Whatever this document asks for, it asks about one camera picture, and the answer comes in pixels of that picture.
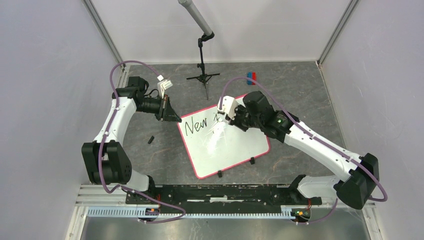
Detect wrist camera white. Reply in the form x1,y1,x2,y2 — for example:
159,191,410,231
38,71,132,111
217,96,239,121
157,75,173,98

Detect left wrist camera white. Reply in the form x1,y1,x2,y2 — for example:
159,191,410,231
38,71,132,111
157,75,173,98

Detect black marker cap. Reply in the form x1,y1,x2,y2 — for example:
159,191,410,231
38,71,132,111
147,135,155,145

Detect grey microphone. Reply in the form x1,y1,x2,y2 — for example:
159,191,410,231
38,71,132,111
178,0,213,36

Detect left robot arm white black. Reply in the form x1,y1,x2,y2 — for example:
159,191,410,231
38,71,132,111
81,76,182,204

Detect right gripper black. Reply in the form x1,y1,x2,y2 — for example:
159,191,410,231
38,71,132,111
225,102,263,132

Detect whiteboard with pink frame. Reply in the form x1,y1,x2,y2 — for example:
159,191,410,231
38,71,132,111
177,105,271,179

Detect black tripod stand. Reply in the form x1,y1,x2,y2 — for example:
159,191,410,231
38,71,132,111
186,32,220,100

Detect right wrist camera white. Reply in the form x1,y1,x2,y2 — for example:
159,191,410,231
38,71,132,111
217,96,239,121

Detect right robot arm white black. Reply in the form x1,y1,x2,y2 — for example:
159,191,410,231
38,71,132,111
217,91,380,210

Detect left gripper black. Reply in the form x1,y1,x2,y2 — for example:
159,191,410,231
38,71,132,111
136,94,182,123

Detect white slotted cable duct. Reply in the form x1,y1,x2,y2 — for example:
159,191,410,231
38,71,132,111
87,206,311,220

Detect blue red eraser block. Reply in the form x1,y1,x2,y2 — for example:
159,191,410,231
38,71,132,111
246,72,257,86

